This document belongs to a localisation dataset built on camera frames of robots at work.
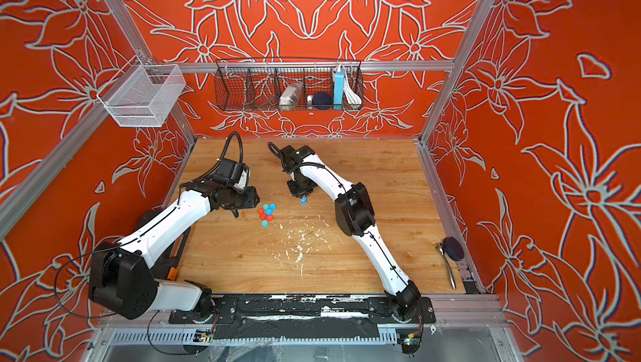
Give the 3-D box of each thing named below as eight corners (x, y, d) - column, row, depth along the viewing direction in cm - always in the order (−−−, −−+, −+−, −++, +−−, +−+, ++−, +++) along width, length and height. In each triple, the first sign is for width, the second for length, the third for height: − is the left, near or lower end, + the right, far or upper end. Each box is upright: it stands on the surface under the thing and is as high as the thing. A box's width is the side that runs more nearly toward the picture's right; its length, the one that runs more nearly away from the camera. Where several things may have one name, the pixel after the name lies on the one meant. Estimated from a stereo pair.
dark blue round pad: (446, 260, 84) (450, 257, 82) (439, 241, 89) (443, 237, 86) (461, 260, 84) (466, 257, 82) (454, 241, 89) (458, 237, 86)
